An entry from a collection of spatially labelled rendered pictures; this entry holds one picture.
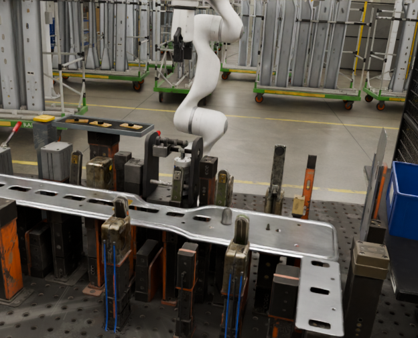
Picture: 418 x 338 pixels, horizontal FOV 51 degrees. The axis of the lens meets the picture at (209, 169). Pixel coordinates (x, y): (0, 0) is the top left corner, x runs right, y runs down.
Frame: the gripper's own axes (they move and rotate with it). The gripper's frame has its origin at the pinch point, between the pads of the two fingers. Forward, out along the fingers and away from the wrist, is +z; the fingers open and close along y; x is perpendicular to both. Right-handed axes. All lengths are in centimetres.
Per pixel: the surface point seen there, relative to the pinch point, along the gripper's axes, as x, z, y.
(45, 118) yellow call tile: -58, 29, -6
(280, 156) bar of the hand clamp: 36.2, 26.8, 8.3
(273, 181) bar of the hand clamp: 35, 35, 10
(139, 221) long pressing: -1, 45, 33
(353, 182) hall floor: 90, 143, -301
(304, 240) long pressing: 47, 45, 27
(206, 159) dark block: 11.1, 32.7, 4.0
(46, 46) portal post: -401, 58, -505
